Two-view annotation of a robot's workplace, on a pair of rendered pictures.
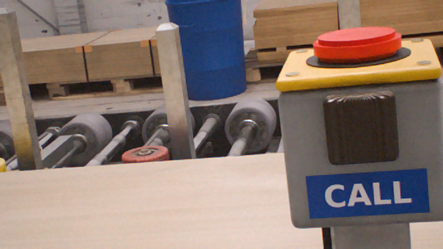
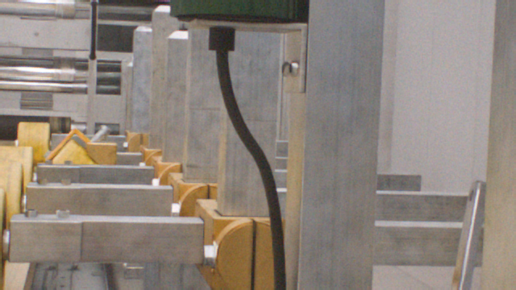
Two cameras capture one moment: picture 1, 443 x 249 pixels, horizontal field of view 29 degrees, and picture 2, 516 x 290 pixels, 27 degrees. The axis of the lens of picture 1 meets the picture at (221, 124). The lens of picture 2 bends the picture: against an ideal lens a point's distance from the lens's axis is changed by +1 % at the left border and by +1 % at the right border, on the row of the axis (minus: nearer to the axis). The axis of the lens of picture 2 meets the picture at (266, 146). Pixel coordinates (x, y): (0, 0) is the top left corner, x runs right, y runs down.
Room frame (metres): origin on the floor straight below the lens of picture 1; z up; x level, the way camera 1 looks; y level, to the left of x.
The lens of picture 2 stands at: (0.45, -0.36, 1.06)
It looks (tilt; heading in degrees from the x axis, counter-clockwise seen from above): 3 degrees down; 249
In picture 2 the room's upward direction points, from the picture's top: 2 degrees clockwise
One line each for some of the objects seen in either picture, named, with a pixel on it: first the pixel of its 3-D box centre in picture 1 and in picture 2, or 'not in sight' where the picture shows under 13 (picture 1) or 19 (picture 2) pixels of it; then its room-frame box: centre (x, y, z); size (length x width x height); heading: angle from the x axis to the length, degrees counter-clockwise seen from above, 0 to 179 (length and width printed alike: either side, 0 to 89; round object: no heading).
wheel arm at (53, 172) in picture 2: not in sight; (218, 179); (0.04, -1.58, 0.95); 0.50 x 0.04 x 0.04; 169
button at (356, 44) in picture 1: (357, 52); not in sight; (0.39, -0.07, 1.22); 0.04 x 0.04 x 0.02
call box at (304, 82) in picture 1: (364, 136); not in sight; (0.39, -0.07, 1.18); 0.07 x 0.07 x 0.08; 79
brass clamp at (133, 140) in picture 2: not in sight; (139, 145); (-0.05, -2.30, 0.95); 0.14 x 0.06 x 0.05; 79
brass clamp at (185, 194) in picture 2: not in sight; (199, 205); (0.14, -1.32, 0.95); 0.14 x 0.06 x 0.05; 79
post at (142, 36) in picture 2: not in sight; (139, 156); (-0.05, -2.28, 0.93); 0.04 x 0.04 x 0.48; 79
